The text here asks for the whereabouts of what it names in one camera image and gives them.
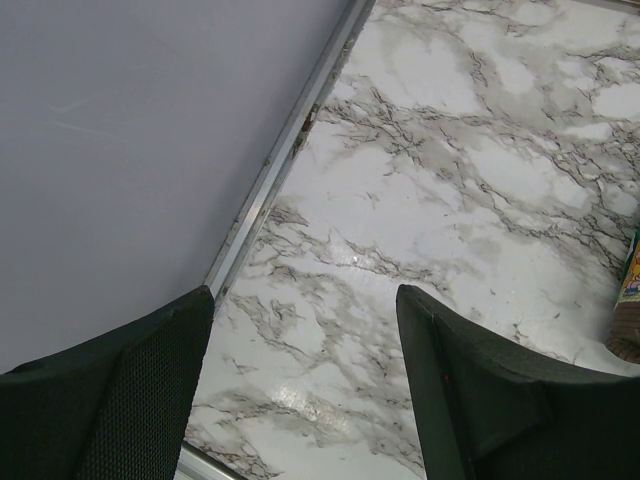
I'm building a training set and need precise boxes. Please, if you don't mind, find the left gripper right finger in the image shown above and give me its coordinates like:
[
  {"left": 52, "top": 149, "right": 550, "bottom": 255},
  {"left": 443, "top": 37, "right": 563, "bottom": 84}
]
[{"left": 396, "top": 285, "right": 639, "bottom": 479}]

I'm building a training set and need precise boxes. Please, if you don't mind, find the green brown wrapped roll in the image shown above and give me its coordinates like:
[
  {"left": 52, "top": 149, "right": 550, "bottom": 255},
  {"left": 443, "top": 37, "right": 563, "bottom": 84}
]
[{"left": 605, "top": 231, "right": 640, "bottom": 364}]

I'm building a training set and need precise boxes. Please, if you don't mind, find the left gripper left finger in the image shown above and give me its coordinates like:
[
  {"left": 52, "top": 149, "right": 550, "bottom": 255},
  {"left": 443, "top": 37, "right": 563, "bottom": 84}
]
[{"left": 1, "top": 286, "right": 215, "bottom": 479}]

